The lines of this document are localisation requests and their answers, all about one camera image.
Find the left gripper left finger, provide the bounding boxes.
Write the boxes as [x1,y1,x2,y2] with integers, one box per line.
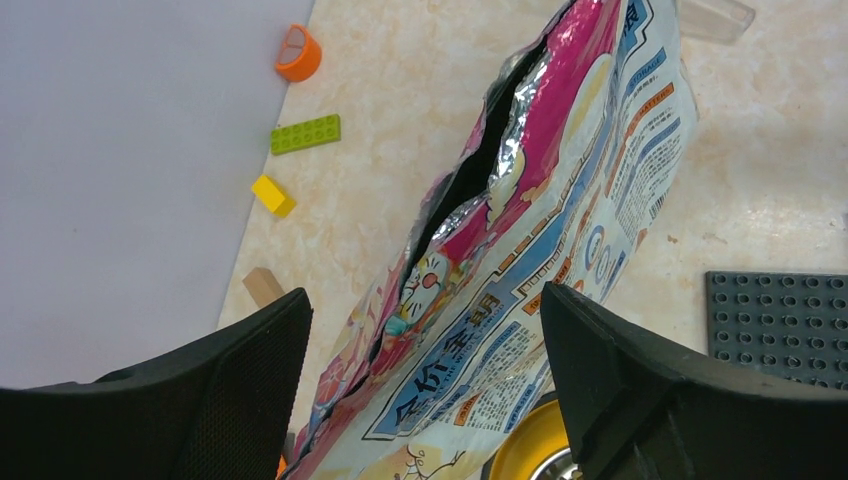
[1,288,313,479]

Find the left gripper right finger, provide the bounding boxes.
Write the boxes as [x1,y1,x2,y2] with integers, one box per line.
[540,283,847,479]

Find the yellow double pet bowl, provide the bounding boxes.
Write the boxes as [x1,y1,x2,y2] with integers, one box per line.
[473,391,583,479]

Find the pink pet food bag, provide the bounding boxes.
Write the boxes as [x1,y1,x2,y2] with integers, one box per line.
[285,1,697,479]

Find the clear plastic scoop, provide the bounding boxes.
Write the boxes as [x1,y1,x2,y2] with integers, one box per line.
[676,0,756,45]

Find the small wooden cube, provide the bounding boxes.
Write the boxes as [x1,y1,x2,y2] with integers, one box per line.
[242,267,285,308]

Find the dark grey square baseplate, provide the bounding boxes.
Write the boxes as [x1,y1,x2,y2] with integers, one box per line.
[705,271,847,391]

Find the small yellow block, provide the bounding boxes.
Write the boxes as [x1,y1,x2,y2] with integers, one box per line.
[252,174,297,218]

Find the green lego brick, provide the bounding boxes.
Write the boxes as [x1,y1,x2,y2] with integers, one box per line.
[269,114,341,156]

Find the orange semicircle container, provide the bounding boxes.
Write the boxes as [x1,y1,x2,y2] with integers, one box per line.
[275,24,323,83]

